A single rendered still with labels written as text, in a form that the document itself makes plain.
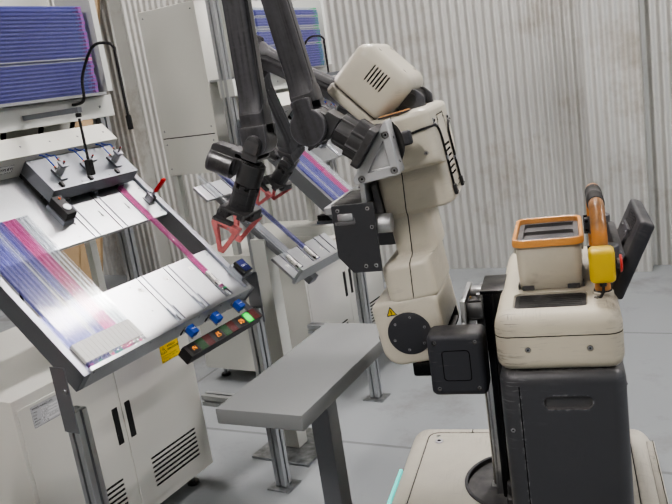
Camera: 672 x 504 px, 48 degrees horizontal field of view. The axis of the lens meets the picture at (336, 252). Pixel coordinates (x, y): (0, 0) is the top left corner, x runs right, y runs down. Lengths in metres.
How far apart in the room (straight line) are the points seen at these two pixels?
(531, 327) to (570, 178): 3.18
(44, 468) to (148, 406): 0.41
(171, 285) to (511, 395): 1.09
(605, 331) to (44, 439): 1.51
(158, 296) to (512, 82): 3.01
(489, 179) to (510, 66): 0.69
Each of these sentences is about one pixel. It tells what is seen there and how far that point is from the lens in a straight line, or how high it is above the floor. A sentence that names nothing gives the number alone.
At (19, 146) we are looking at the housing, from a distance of 2.40.
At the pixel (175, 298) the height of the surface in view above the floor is 0.77.
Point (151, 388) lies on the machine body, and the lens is 2.55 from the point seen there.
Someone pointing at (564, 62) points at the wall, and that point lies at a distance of 4.64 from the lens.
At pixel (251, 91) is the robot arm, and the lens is 1.63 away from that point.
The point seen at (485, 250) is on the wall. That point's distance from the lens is 4.92.
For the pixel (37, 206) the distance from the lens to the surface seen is 2.34.
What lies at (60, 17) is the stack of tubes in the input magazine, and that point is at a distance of 2.57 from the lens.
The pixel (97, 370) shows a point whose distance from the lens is 1.96.
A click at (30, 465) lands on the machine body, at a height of 0.43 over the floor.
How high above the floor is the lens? 1.33
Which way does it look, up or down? 13 degrees down
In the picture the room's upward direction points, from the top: 9 degrees counter-clockwise
